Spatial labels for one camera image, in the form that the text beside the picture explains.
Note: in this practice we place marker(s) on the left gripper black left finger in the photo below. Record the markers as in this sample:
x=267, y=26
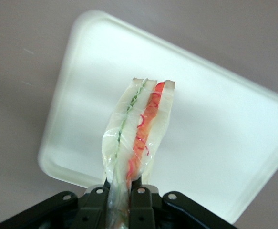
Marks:
x=93, y=210

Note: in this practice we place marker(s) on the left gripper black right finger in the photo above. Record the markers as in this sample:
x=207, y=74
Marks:
x=141, y=210

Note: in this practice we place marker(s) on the triangle sandwich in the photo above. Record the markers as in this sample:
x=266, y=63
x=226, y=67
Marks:
x=138, y=124

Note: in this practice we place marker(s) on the cream plastic tray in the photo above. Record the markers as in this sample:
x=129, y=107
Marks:
x=212, y=124

